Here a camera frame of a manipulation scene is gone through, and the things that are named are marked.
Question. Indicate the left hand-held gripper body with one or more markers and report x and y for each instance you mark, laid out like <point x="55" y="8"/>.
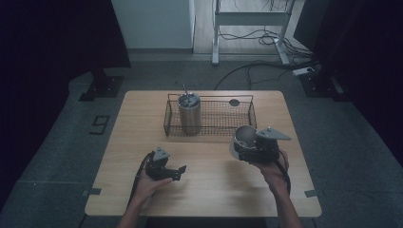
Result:
<point x="157" y="167"/>

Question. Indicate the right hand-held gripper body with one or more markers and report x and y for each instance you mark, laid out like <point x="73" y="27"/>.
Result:
<point x="267" y="148"/>

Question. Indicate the silver metal mug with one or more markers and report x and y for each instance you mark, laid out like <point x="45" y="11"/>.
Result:
<point x="245" y="136"/>

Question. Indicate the steel tumbler with straw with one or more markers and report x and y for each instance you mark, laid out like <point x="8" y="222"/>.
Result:
<point x="190" y="117"/>

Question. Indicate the person's left hand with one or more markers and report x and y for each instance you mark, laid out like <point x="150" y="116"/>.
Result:
<point x="147" y="188"/>

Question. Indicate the person's right hand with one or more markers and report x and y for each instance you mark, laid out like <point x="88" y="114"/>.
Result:
<point x="272" y="175"/>

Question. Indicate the black round table cap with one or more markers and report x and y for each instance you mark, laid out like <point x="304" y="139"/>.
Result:
<point x="234" y="102"/>

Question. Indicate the grey tape piece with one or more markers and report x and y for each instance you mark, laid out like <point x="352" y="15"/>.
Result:
<point x="311" y="193"/>
<point x="92" y="192"/>

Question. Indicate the black stand base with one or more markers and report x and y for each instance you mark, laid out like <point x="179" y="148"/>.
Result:
<point x="103" y="87"/>
<point x="320" y="85"/>

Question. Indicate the white power strip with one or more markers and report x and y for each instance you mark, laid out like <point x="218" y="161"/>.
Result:
<point x="302" y="71"/>

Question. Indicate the dark curtain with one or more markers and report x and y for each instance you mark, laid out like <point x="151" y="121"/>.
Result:
<point x="364" y="47"/>
<point x="47" y="47"/>

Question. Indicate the white metal desk frame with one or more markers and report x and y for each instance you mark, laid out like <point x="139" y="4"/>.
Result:
<point x="250" y="18"/>

